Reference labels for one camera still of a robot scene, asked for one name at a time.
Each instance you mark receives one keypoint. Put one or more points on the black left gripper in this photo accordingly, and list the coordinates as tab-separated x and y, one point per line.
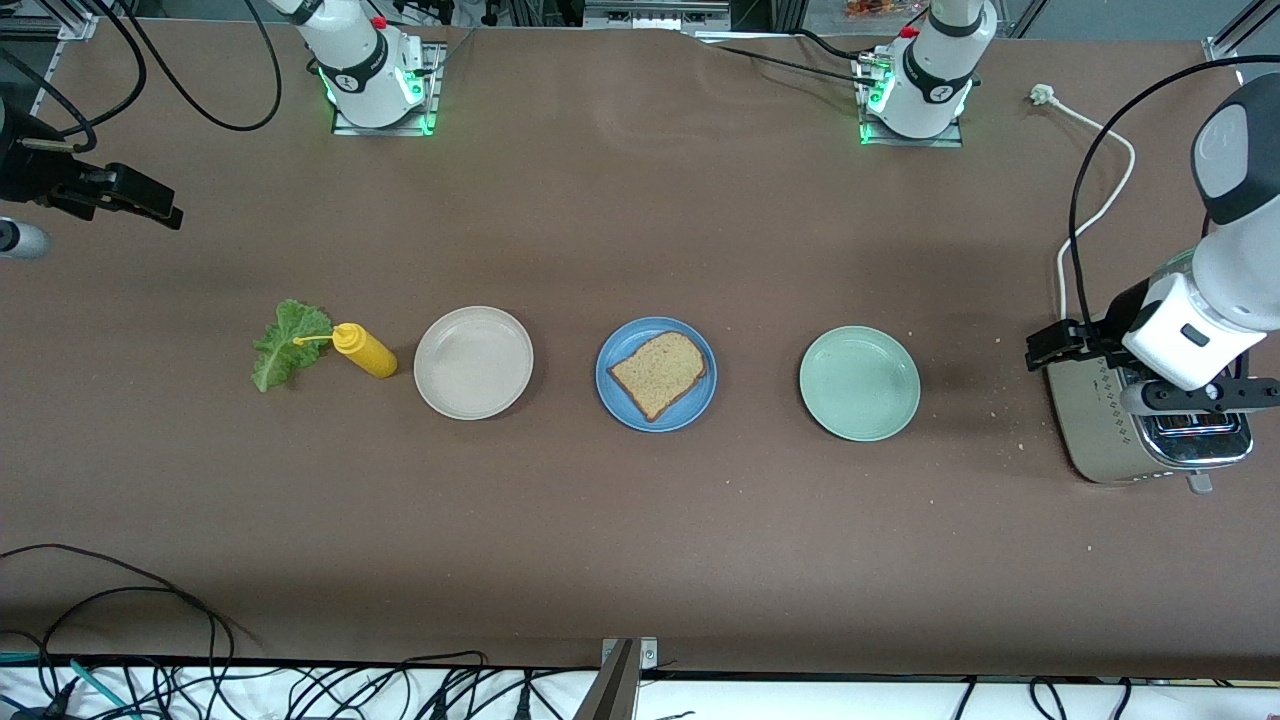
1108	329

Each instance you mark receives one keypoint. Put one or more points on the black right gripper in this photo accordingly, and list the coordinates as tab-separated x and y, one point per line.
35	173

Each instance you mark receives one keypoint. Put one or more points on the green lettuce leaf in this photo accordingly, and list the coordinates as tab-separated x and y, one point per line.
285	350

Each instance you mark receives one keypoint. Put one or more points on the yellow mustard squeeze bottle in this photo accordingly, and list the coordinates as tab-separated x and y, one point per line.
370	355

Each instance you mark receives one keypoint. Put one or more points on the light brown bread slice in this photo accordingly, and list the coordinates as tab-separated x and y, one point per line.
660	375

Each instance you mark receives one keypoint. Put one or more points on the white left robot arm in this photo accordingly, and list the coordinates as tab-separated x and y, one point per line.
1230	290

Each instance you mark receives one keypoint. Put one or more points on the green round plate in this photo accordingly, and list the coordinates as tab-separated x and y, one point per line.
860	385

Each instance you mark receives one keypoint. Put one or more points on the beige round plate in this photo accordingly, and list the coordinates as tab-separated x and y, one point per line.
473	362

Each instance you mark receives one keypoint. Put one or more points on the blue round plate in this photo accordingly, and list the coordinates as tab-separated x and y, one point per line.
625	413

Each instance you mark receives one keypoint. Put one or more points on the beige chrome toaster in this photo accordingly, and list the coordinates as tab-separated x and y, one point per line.
1090	420

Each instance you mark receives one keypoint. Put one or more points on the orange snack bag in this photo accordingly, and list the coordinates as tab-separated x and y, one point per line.
880	9

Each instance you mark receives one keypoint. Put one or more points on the grey power strip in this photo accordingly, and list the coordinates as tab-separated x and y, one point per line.
655	14

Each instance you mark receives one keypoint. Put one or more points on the aluminium frame profile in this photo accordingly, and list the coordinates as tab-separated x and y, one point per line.
1222	50
78	28

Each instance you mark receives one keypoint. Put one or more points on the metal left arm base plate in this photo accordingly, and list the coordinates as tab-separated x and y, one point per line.
950	140

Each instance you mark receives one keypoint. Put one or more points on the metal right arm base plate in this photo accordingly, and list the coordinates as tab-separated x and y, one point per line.
435	90

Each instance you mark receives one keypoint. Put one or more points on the grey metal edge bracket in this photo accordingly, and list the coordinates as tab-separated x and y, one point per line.
615	690

